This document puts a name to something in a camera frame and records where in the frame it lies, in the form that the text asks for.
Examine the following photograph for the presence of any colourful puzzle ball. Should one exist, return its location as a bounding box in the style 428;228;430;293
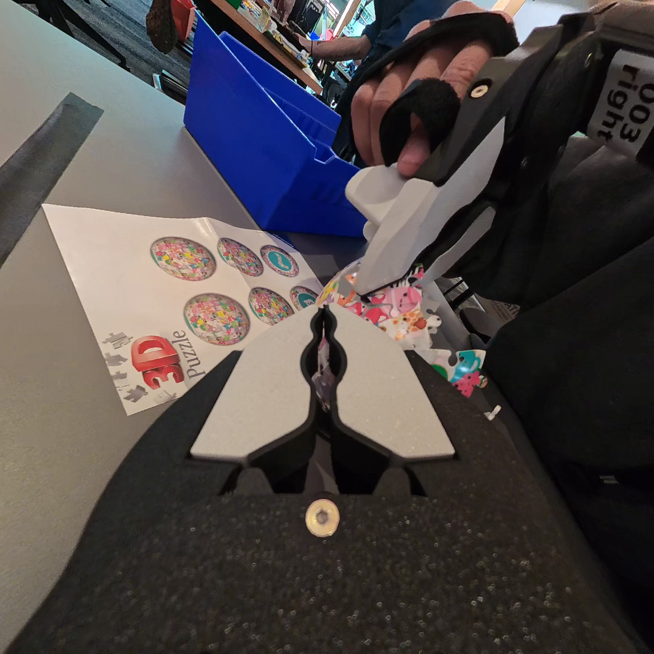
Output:
313;260;489;400

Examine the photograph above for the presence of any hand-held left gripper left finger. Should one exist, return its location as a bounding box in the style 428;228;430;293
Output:
189;306;327;494

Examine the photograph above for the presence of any wooden top table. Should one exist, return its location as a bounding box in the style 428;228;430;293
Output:
209;0;325;97

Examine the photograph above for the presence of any puzzle instruction sheet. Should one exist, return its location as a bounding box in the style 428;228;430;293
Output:
42;203;328;417

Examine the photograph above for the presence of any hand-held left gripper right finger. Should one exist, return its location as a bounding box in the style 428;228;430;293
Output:
325;304;456;494

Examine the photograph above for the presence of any person's right hand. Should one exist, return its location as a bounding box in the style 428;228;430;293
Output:
350;0;514;178

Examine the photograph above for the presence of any blue plastic bin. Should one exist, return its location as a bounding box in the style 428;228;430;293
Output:
182;11;370;239

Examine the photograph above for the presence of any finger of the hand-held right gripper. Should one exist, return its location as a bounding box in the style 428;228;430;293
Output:
418;205;499;288
354;116;508;298

